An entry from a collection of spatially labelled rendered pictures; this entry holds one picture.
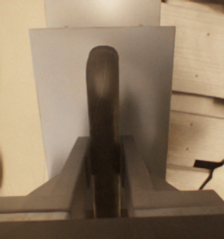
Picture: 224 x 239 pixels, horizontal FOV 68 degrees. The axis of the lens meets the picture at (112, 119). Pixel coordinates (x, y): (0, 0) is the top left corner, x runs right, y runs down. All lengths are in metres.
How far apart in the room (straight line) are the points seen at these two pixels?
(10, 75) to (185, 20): 0.44
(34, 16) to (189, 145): 0.48
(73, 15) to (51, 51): 0.07
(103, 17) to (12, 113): 0.40
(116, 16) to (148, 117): 0.13
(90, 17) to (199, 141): 0.32
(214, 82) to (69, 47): 0.30
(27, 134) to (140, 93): 0.43
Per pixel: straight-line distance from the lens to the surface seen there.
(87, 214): 0.28
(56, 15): 0.24
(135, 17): 0.24
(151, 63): 0.18
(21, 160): 0.60
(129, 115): 0.18
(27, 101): 0.52
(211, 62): 0.39
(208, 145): 0.43
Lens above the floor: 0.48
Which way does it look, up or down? 75 degrees down
